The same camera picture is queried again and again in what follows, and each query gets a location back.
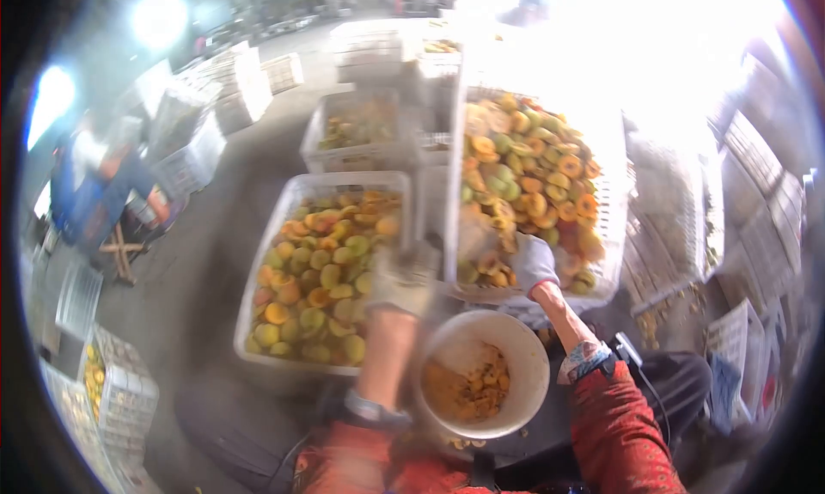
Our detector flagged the person's right fingers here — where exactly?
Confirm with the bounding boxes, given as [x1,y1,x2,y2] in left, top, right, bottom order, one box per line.
[508,232,537,282]

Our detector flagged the white plastic bucket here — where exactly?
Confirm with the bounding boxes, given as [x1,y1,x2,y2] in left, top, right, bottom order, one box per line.
[414,310,551,441]

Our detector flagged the white crate with yellow fruit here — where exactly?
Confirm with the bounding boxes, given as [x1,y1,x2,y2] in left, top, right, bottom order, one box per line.
[76,325,161,459]

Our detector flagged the stack of white crates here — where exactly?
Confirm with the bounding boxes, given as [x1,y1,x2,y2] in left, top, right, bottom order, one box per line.
[329,17,465,95]
[717,110,810,314]
[132,40,306,198]

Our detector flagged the person's body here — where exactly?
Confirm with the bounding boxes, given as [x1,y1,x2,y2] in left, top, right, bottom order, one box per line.
[291,421,581,494]

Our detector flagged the white plastic crate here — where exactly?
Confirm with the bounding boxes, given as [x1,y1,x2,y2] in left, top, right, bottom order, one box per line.
[624,131,728,316]
[233,171,415,378]
[300,88,416,174]
[443,85,633,314]

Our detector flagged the pile of halved peaches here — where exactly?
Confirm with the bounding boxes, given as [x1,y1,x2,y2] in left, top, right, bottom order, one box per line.
[245,190,403,367]
[456,93,607,296]

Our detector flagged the person's legs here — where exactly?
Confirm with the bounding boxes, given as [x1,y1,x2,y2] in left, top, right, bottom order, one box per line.
[173,350,714,494]

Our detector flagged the person's left fingers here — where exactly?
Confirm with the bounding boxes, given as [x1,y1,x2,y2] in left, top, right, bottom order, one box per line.
[380,241,443,277]

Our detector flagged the black wrist band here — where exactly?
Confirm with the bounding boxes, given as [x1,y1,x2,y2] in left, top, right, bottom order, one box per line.
[335,388,415,433]
[596,332,644,378]

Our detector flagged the wooden stool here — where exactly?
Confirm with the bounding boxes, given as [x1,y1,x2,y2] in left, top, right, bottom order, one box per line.
[98,222,148,287]

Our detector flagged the person's left hand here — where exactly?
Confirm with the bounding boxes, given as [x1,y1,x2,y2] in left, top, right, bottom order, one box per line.
[370,241,443,319]

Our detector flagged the heap of fruit pits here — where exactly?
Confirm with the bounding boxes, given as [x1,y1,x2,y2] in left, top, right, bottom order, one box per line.
[422,345,511,424]

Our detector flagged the person's right hand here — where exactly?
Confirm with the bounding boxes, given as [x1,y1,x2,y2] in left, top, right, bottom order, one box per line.
[508,232,561,299]

